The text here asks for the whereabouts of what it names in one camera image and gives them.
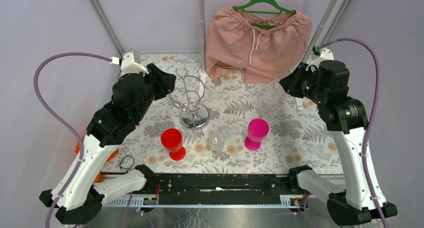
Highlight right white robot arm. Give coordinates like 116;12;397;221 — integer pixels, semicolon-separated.
279;60;398;226

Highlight green clothes hanger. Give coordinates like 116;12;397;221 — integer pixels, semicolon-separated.
232;0;296;29

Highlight clear wine glass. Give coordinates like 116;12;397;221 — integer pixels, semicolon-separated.
208;130;225;151

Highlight red plastic wine glass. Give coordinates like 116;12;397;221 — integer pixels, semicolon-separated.
160;128;186;161

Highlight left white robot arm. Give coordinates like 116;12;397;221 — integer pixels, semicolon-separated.
39;64;177;225

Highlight pink drawstring shorts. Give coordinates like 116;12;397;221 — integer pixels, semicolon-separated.
205;7;313;83

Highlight orange cloth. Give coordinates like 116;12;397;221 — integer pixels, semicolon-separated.
74;135;119;184

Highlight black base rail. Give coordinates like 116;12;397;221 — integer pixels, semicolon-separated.
133;173;306;206

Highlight small black ring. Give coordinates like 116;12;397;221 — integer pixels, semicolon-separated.
119;155;136;171

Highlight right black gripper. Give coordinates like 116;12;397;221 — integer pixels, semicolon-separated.
278;62;327;105

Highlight pink plastic wine glass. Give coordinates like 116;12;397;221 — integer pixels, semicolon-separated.
244;118;270;151

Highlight floral table mat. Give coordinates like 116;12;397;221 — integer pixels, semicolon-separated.
102;70;342;174

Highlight chrome wire glass rack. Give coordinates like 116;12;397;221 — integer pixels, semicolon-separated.
169;68;211;130

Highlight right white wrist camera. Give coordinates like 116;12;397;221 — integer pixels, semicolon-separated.
306;46;334;71

